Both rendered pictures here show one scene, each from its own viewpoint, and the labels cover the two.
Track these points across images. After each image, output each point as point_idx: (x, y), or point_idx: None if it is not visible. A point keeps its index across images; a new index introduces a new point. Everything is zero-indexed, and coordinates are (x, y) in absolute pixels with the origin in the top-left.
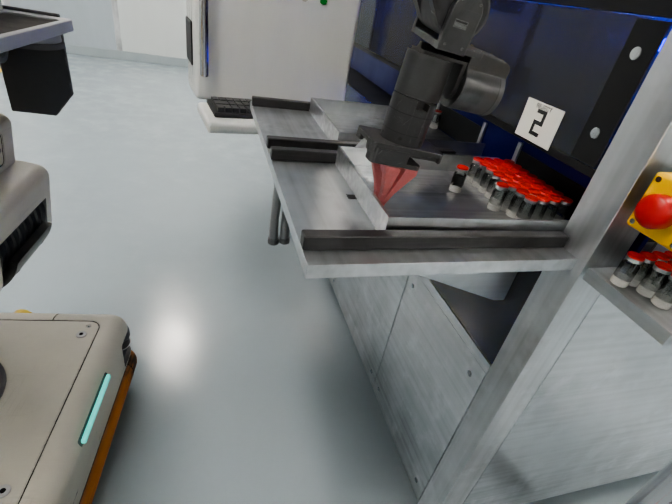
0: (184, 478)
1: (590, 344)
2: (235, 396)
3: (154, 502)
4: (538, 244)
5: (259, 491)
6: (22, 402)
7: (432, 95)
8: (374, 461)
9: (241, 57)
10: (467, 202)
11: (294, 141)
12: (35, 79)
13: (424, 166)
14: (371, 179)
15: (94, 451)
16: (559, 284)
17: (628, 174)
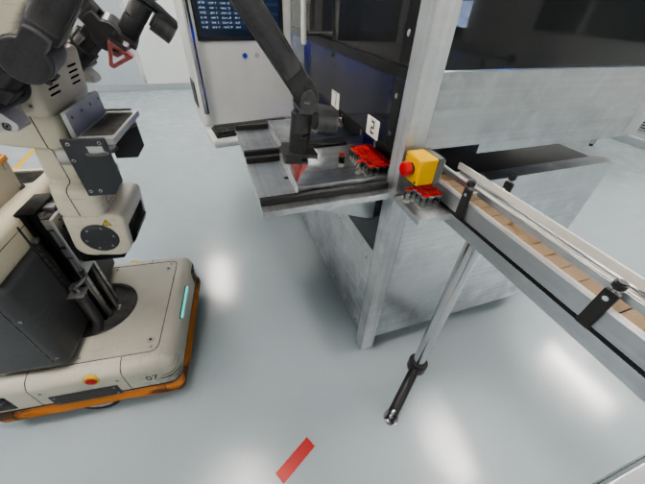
0: (236, 334)
1: (415, 232)
2: (257, 293)
3: (223, 346)
4: (373, 188)
5: (275, 335)
6: (148, 302)
7: (305, 131)
8: (336, 315)
9: (226, 98)
10: (346, 171)
11: (257, 152)
12: (125, 141)
13: (327, 154)
14: None
15: (187, 323)
16: (388, 205)
17: (400, 152)
